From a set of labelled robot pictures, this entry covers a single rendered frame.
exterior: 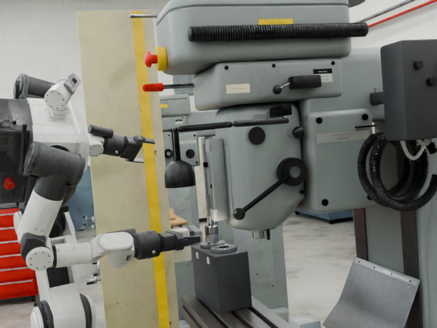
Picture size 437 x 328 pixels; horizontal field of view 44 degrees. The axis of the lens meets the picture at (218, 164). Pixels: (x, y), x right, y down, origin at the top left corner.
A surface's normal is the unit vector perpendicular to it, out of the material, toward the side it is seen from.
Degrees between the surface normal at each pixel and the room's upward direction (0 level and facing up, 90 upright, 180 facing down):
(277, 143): 90
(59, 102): 117
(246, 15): 90
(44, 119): 35
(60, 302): 60
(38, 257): 112
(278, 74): 90
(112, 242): 47
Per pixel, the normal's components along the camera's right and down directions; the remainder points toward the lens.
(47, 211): 0.39, 0.39
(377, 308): -0.88, -0.38
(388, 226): -0.95, 0.09
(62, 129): 0.25, -0.82
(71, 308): 0.44, -0.50
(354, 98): 0.29, 0.03
